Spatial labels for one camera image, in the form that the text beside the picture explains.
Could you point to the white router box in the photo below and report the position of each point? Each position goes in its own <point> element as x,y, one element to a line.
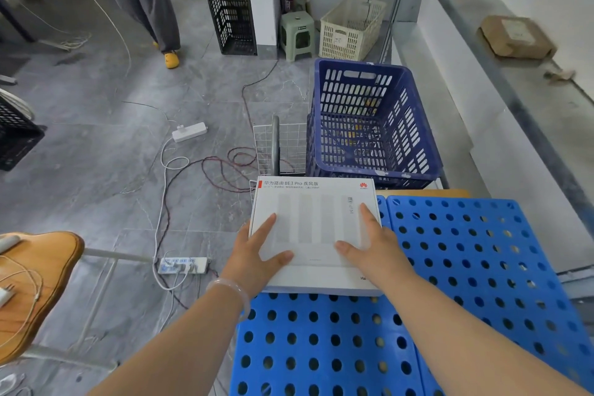
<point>306,205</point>

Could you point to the person's right forearm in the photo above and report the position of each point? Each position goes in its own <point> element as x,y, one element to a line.
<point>464,340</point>

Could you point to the dark blue plastic crate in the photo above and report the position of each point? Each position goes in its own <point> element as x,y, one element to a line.
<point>362,71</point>

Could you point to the small box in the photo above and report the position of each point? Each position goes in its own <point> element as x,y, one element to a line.
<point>515,36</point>

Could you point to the blue perforated cart platform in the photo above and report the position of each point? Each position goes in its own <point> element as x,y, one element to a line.
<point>464,247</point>

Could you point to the person's right hand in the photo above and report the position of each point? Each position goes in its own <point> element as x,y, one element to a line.
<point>385,256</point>

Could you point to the cardboard scrap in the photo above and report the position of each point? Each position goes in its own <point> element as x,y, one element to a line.
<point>559,75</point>

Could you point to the person's left hand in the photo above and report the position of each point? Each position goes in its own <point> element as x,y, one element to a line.
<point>246,261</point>

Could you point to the white power strip with plugs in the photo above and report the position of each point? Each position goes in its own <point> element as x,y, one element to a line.
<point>178,266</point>

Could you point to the white charger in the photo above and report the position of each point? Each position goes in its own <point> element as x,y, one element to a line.
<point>4,297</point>

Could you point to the yellow shoe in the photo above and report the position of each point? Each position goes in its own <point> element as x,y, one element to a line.
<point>172,59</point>

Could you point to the metal shelving rack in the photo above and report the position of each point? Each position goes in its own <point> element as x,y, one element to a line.
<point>533,85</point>

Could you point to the person's left forearm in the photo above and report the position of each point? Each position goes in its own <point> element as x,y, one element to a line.
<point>185,349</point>

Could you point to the white plastic device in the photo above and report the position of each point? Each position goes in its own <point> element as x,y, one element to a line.
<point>7,245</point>

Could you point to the green plastic stool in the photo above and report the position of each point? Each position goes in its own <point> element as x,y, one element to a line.
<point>297,19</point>

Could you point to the cream plastic basket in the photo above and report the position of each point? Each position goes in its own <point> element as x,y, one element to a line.
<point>341,39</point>

